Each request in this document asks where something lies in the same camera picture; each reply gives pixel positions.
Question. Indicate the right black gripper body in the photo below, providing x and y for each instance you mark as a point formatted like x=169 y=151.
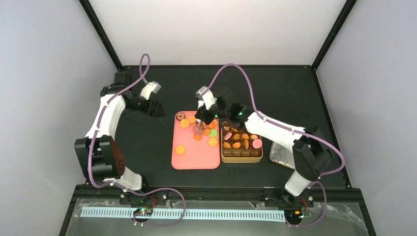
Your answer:
x=207 y=119

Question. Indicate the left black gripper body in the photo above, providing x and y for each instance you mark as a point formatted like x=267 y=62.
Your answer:
x=146 y=108

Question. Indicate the green round cookie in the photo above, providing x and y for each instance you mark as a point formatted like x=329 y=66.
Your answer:
x=213 y=133

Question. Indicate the pink round cookie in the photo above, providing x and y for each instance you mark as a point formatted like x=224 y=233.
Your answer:
x=228 y=136
x=257 y=143

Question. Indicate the pink plastic tray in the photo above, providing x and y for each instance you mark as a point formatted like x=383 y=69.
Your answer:
x=192 y=152

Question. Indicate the gold cookie tin box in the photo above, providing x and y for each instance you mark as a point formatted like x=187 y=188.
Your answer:
x=239 y=149

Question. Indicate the clear plastic tin lid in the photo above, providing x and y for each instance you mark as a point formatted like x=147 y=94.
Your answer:
x=280 y=155

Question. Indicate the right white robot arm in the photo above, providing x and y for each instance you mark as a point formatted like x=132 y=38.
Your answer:
x=310 y=155

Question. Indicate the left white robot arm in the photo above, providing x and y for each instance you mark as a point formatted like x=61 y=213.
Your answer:
x=99 y=155

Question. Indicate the large round sugar cookie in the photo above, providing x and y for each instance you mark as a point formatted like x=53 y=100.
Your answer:
x=212 y=141

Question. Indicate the chocolate donut cookie left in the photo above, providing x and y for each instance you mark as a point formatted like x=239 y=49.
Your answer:
x=180 y=116

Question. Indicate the left circuit board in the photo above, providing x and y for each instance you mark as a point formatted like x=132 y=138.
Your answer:
x=143 y=212

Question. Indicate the circuit board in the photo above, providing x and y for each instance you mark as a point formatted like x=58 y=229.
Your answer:
x=143 y=212
x=294 y=214

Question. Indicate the right circuit board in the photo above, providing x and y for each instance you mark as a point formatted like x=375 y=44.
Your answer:
x=294 y=214

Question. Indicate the clear plastic sheet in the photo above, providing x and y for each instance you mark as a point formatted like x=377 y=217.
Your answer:
x=332 y=219

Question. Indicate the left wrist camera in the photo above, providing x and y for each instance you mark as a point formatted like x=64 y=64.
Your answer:
x=149 y=88

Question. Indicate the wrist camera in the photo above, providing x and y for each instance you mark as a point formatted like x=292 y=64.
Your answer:
x=149 y=88
x=206 y=99

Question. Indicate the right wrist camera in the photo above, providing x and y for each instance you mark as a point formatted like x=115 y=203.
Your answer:
x=206 y=99

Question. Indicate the white slotted cable rail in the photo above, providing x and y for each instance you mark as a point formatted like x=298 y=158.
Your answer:
x=189 y=214

